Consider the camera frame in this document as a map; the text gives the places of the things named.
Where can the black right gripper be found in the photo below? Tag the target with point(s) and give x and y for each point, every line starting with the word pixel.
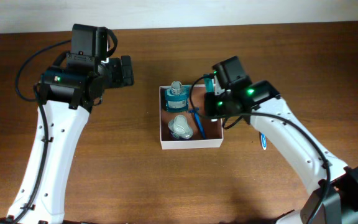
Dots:
pixel 211 109

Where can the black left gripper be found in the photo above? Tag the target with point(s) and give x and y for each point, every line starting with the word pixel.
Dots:
pixel 121 78

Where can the blue disposable razor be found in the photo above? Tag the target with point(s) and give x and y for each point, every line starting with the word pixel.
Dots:
pixel 194 112

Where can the green toothpaste tube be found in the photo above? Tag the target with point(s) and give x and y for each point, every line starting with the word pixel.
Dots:
pixel 209 85

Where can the teal mouthwash bottle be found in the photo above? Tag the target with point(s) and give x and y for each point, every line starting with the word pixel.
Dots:
pixel 176 97

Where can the purple pump soap bottle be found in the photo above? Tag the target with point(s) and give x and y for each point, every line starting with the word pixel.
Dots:
pixel 179 129

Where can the blue white toothbrush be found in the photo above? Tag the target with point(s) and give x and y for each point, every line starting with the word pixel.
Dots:
pixel 263 141

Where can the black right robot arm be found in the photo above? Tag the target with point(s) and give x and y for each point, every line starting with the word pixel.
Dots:
pixel 331 184

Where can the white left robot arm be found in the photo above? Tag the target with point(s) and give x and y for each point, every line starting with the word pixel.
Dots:
pixel 65 95

